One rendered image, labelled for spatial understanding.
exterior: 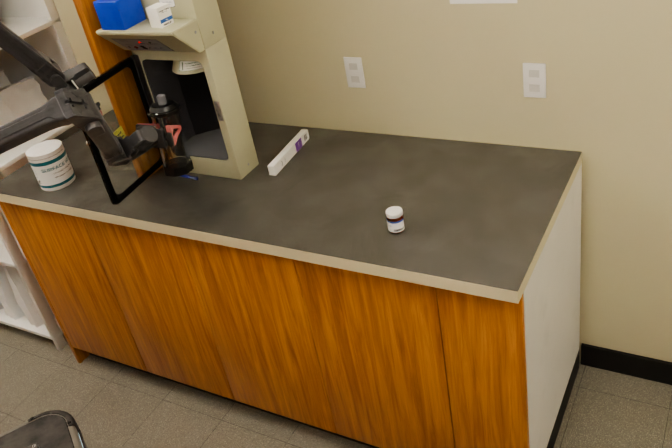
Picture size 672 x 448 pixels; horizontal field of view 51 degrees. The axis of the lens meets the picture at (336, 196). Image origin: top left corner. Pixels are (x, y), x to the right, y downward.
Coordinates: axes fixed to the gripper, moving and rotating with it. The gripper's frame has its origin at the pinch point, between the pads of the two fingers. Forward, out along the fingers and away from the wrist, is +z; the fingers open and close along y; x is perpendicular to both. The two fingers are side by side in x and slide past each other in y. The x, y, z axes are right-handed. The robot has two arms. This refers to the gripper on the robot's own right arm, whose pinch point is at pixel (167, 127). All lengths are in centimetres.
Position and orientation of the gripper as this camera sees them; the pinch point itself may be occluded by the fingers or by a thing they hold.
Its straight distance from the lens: 239.0
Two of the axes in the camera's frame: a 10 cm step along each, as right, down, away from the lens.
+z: 4.3, -4.6, 7.8
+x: 1.2, 8.8, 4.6
